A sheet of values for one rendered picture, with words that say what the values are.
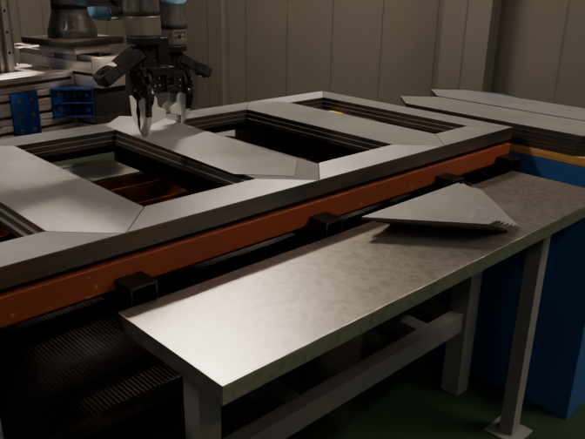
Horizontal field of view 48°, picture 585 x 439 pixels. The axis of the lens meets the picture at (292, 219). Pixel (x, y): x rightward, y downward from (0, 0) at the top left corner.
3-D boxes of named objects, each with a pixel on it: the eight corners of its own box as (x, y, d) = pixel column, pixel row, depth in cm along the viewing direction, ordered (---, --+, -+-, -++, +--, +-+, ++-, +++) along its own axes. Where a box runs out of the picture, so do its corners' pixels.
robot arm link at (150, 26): (136, 16, 134) (114, 15, 139) (137, 40, 135) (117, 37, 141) (167, 16, 139) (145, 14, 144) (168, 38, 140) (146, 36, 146)
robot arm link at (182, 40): (176, 26, 178) (194, 29, 173) (177, 43, 180) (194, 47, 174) (151, 28, 173) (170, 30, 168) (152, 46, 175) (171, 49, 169)
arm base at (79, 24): (37, 36, 208) (34, 3, 204) (77, 33, 220) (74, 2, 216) (68, 39, 200) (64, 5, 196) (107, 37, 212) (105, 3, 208)
